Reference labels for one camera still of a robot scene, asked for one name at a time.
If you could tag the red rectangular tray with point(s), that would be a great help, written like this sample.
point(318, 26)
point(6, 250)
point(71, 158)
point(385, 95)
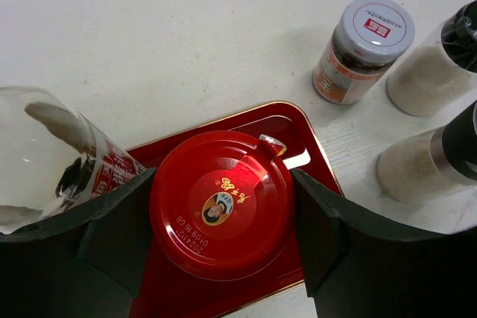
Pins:
point(167, 290)

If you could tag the soy sauce bottle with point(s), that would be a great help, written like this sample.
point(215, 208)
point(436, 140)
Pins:
point(53, 158)

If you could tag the white lid spice jar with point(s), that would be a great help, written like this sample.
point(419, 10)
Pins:
point(369, 38)

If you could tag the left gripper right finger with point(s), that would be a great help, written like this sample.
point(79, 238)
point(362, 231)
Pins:
point(357, 263)

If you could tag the black top pepper grinder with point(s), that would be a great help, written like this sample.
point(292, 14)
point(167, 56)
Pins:
point(440, 70)

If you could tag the clear lid salt grinder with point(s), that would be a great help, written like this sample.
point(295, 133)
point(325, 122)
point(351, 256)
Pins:
point(435, 163)

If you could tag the red lid chili sauce jar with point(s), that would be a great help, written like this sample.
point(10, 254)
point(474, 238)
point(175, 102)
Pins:
point(222, 204)

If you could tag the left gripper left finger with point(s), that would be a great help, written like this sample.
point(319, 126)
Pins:
point(86, 262)

